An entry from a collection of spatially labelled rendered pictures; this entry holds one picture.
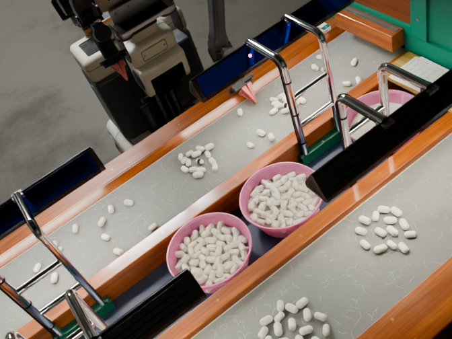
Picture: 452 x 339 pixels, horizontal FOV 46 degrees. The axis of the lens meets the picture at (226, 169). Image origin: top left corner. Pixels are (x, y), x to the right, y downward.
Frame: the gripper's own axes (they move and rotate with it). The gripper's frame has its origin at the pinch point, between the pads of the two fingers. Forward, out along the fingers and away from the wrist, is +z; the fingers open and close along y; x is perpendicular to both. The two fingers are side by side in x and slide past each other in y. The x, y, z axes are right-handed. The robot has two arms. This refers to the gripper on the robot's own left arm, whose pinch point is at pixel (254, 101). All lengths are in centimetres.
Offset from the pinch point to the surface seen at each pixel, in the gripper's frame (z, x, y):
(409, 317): 75, -63, -24
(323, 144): 28.6, -17.3, 4.4
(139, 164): -5.6, 4.5, -48.4
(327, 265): 56, -44, -27
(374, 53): 11.9, -8.0, 46.9
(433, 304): 76, -63, -17
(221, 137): 4.3, -1.4, -19.0
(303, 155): 27.4, -17.6, -3.9
